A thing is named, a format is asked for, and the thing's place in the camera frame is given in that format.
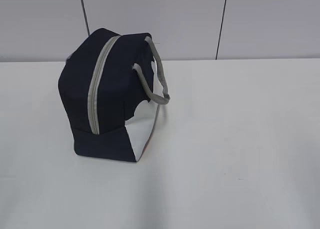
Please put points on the navy blue lunch bag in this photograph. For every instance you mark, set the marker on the navy blue lunch bag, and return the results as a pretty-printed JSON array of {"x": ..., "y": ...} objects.
[{"x": 111, "y": 88}]

